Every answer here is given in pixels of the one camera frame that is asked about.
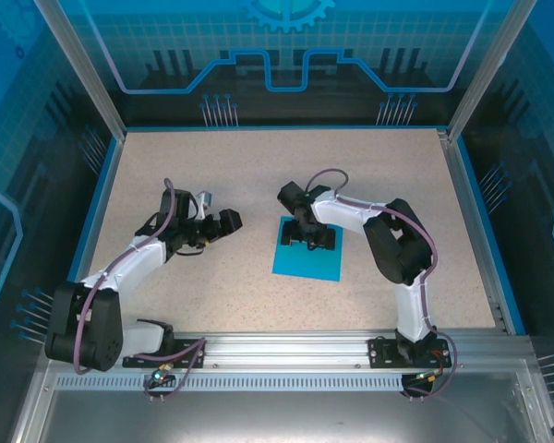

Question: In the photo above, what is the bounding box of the grey sheet metal tray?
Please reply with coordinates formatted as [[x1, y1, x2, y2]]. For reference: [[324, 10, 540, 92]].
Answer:
[[8, 359, 554, 443]]

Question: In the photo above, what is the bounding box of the blue printed side panel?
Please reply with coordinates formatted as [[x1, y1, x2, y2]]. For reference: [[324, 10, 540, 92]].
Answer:
[[452, 0, 554, 443], [0, 0, 121, 443]]

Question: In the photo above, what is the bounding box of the blue printed gear panel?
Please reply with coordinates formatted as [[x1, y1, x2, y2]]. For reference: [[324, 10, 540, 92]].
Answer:
[[54, 0, 518, 128]]

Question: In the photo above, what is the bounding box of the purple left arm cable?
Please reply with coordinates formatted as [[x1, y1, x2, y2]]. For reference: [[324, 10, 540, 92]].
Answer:
[[71, 177, 209, 402]]

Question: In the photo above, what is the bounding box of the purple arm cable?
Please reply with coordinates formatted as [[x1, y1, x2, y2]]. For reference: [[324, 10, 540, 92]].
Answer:
[[71, 177, 209, 402], [304, 168, 459, 402]]

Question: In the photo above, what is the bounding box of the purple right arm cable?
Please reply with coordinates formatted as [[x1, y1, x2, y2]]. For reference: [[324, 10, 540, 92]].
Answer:
[[304, 168, 459, 402]]

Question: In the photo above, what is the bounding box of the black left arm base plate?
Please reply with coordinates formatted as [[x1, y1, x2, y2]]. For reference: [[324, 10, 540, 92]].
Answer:
[[122, 338, 208, 370]]

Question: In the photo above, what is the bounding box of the aluminium mounting rail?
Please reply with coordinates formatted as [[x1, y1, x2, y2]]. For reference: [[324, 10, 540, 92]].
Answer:
[[43, 328, 535, 370]]

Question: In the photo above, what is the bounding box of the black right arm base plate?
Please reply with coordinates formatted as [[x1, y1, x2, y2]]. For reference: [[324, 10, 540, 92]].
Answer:
[[367, 336, 449, 369]]

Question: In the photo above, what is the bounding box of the cable connector with green light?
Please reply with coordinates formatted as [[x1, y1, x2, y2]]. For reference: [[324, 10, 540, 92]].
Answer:
[[401, 368, 447, 401], [145, 364, 175, 402]]

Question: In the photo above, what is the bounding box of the slotted metal cable duct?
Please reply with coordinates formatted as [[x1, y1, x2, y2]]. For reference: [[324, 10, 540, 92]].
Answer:
[[54, 374, 444, 393]]

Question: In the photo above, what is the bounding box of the aluminium frame post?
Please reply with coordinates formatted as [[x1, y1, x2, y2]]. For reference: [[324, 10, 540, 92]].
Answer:
[[32, 0, 129, 142], [445, 0, 539, 142]]

